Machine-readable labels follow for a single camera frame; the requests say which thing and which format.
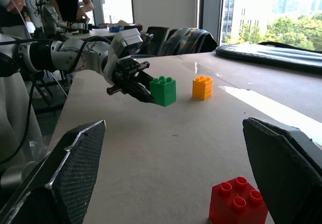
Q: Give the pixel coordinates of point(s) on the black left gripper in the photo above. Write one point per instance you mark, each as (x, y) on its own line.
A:
(124, 70)

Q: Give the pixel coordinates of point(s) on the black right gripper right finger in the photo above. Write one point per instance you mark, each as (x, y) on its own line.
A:
(284, 173)

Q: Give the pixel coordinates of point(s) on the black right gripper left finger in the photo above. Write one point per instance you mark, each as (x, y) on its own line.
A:
(73, 163)

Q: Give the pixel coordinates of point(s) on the green toy brick cube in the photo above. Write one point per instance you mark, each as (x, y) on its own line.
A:
(164, 93)

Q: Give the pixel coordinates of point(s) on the black office chair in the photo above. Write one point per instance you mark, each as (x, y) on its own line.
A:
(156, 41)

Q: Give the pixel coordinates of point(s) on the orange toy brick cube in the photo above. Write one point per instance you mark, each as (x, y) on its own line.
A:
(202, 88)

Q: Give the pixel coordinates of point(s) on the blue object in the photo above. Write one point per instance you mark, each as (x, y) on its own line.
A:
(116, 28)

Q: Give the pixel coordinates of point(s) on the red toy brick cube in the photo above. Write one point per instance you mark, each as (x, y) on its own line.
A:
(234, 210)

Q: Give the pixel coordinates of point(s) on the background table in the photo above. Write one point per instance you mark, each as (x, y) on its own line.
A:
(98, 33)

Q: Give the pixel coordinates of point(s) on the silver robot torso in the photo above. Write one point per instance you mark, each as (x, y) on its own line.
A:
(12, 108)

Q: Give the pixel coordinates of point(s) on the person in black shirt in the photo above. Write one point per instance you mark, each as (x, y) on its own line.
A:
(68, 0)

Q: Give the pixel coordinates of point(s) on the black round tray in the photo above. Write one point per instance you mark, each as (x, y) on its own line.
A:
(264, 55)

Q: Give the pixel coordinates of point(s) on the person in dark clothing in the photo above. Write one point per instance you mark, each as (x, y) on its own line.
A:
(13, 0)

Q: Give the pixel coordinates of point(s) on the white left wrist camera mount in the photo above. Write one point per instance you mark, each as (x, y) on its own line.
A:
(123, 42)

